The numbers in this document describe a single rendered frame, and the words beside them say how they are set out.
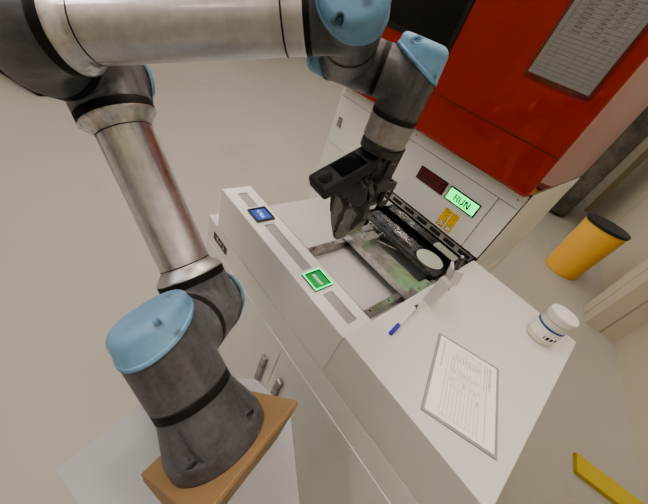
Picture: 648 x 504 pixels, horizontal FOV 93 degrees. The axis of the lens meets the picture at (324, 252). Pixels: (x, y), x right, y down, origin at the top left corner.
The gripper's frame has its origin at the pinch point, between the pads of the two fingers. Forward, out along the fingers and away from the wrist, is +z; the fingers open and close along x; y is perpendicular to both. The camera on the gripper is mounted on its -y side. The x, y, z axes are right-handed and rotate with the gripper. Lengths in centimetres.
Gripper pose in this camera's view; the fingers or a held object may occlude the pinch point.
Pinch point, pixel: (335, 234)
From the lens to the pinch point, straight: 63.8
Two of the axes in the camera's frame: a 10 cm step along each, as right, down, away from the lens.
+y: 7.3, -2.3, 6.4
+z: -3.1, 7.2, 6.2
